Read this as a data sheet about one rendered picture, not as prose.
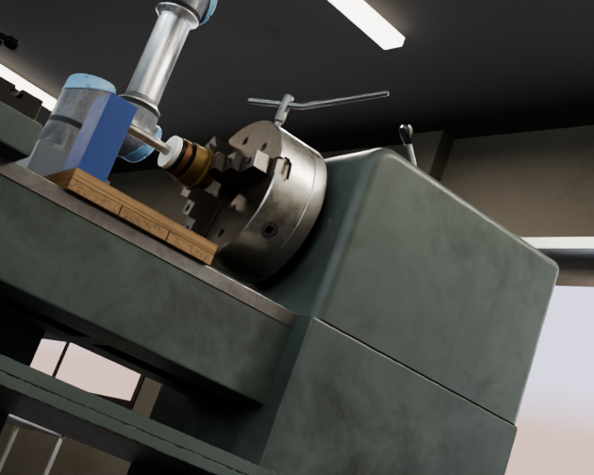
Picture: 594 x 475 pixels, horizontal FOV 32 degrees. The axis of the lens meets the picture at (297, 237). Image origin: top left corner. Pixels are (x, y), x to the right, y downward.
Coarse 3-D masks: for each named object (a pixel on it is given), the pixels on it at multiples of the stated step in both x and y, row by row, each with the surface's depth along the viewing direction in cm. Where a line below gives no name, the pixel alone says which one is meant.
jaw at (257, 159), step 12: (216, 156) 204; (228, 156) 205; (240, 156) 204; (252, 156) 201; (264, 156) 202; (216, 168) 203; (228, 168) 203; (240, 168) 203; (252, 168) 200; (264, 168) 201; (276, 168) 201; (288, 168) 203; (228, 180) 206; (240, 180) 205; (252, 180) 204
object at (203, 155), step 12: (192, 144) 207; (180, 156) 202; (192, 156) 204; (204, 156) 204; (168, 168) 204; (180, 168) 203; (192, 168) 203; (204, 168) 204; (180, 180) 205; (192, 180) 205; (204, 180) 206
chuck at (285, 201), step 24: (240, 144) 218; (264, 144) 209; (288, 144) 205; (312, 168) 207; (216, 192) 216; (240, 192) 207; (264, 192) 200; (288, 192) 201; (240, 216) 203; (264, 216) 200; (288, 216) 202; (216, 240) 206; (240, 240) 201; (264, 240) 202; (216, 264) 209; (240, 264) 206
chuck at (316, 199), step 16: (320, 160) 211; (320, 176) 208; (320, 192) 206; (320, 208) 205; (304, 224) 204; (288, 240) 203; (304, 240) 205; (272, 256) 205; (288, 256) 205; (256, 272) 208; (272, 272) 208
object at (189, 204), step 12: (192, 192) 207; (204, 192) 208; (192, 204) 208; (204, 204) 208; (216, 204) 209; (192, 216) 208; (204, 216) 209; (216, 216) 210; (192, 228) 208; (204, 228) 209
